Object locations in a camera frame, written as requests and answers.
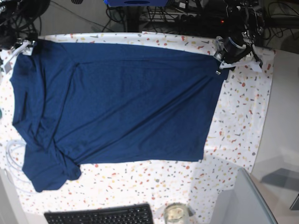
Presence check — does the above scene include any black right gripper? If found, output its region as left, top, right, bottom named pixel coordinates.
left=0, top=35, right=41, bottom=55

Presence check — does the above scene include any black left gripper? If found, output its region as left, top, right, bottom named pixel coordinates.
left=214, top=35, right=253, bottom=64

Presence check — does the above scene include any dark blue t-shirt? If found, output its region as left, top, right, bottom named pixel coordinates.
left=10, top=40, right=228, bottom=192

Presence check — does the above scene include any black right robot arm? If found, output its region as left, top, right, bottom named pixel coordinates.
left=0, top=0, right=50, bottom=50

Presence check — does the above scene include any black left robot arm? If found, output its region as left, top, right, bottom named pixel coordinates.
left=214, top=0, right=264, bottom=66

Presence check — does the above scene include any black power strip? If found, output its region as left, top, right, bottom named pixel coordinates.
left=142, top=12, right=229, bottom=25

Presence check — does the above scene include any terrazzo patterned table cloth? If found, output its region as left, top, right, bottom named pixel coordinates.
left=0, top=32, right=275, bottom=224

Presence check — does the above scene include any blue box with oval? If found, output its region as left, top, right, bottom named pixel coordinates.
left=103, top=0, right=174, bottom=7

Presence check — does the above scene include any clear glass jar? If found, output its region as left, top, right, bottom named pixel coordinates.
left=164, top=203, right=190, bottom=224

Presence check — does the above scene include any black computer keyboard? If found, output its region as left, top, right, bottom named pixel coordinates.
left=44, top=203, right=154, bottom=224

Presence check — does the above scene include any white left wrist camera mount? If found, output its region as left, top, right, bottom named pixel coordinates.
left=214, top=36, right=266, bottom=76

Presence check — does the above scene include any coiled white cable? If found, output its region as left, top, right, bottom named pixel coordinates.
left=5, top=139, right=36, bottom=194

